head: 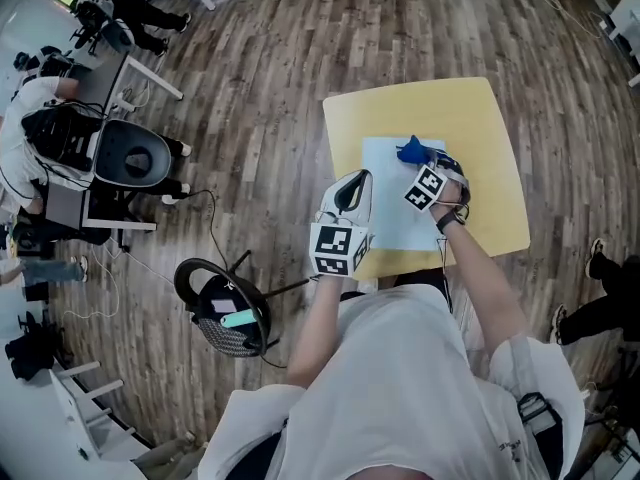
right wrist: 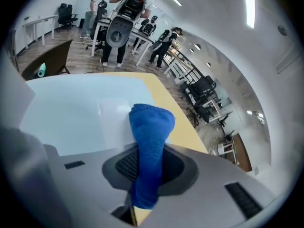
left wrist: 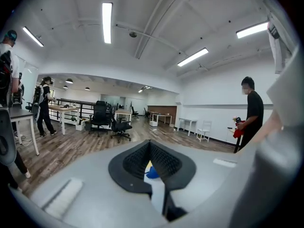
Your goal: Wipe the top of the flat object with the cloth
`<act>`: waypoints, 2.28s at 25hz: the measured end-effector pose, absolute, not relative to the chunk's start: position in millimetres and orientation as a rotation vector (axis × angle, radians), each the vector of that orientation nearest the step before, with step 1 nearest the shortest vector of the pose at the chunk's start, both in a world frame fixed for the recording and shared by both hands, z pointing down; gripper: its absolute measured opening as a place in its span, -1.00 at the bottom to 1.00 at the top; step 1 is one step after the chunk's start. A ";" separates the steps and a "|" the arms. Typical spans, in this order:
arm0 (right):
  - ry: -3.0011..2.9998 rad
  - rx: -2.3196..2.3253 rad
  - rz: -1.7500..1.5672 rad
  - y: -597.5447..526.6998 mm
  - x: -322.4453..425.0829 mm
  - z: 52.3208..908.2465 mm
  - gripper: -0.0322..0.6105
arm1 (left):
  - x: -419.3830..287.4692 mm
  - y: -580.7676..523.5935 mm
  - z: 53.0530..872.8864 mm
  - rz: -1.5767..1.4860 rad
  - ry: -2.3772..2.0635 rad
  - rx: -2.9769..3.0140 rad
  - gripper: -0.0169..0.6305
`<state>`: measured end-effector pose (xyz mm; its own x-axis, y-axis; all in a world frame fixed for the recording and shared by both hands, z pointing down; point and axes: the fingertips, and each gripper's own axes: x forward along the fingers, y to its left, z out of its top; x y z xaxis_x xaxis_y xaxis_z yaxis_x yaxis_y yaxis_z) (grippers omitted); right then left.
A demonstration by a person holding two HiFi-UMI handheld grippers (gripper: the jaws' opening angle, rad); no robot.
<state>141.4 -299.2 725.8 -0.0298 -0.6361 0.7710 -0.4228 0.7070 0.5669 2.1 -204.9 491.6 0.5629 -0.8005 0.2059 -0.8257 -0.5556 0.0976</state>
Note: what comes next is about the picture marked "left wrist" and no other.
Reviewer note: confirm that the black office chair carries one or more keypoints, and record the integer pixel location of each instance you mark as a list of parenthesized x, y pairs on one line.
[(135, 111), (99, 113), (121, 127)]

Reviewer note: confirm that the person's white shirt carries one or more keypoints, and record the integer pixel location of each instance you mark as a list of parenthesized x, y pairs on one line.
[(276, 56)]

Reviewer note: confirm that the black metal railing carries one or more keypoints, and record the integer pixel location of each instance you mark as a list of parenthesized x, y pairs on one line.
[(83, 102)]

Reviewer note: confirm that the round smoke detector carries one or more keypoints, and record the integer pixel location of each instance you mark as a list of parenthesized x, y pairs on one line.
[(133, 34)]

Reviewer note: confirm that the white storage box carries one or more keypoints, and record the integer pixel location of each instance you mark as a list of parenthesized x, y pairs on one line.
[(153, 123)]

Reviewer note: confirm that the long ceiling light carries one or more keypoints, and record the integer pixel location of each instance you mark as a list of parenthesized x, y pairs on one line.
[(192, 57), (107, 22), (33, 36), (251, 30)]

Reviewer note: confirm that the white floor box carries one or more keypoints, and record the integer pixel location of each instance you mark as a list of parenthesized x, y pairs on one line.
[(80, 126)]

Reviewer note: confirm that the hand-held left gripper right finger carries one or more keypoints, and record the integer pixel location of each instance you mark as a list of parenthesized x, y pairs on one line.
[(202, 174)]

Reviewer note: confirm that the red cloth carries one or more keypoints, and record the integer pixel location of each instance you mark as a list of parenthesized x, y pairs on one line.
[(238, 132)]

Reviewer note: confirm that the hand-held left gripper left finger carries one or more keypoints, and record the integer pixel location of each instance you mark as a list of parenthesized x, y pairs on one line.
[(95, 186)]

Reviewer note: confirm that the brown wooden wall panel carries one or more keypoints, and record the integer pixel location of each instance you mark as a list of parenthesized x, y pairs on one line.
[(164, 109)]

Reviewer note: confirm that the black backpack rig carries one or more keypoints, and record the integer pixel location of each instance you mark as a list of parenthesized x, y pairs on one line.
[(4, 79)]

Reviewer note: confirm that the recessed ceiling light panel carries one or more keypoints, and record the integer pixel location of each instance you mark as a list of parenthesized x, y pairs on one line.
[(145, 88)]

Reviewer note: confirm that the blue cloth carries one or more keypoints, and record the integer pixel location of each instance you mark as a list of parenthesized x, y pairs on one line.
[(153, 174)]

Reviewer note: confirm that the dark top white-leg table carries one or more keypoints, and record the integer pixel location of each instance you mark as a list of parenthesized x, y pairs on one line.
[(21, 113)]

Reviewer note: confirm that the small side table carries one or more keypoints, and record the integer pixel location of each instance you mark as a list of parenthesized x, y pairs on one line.
[(237, 141)]

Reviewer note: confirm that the light blue board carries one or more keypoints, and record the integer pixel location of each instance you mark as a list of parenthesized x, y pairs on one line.
[(158, 198)]

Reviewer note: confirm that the white wooden chair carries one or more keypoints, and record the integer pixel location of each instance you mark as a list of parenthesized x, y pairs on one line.
[(204, 129)]

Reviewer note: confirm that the white side table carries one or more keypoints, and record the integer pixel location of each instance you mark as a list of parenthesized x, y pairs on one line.
[(187, 120)]

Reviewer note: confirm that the white leg table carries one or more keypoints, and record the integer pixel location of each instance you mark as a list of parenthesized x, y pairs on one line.
[(123, 113)]

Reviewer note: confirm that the white long table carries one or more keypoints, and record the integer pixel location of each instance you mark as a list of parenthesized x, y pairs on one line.
[(164, 115)]

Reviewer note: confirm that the wooden top desk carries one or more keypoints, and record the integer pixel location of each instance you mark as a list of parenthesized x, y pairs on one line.
[(63, 108)]

